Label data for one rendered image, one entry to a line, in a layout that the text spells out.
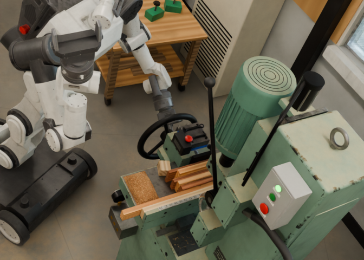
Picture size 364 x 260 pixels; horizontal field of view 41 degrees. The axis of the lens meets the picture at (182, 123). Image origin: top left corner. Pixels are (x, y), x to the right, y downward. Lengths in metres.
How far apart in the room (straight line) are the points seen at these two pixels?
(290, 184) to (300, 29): 2.02
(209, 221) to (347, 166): 0.50
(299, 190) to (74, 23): 0.91
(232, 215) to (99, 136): 1.78
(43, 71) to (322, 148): 0.86
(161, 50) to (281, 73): 2.10
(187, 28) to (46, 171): 1.27
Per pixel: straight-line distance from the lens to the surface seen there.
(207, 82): 1.43
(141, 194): 1.74
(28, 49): 1.58
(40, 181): 2.63
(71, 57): 1.26
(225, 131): 1.53
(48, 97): 1.58
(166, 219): 1.78
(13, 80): 3.37
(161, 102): 2.18
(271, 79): 1.42
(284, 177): 1.23
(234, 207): 1.39
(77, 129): 1.51
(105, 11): 1.60
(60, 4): 1.68
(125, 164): 2.97
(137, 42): 2.08
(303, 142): 1.27
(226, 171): 1.71
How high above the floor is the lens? 2.37
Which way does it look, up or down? 47 degrees down
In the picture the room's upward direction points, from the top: 20 degrees clockwise
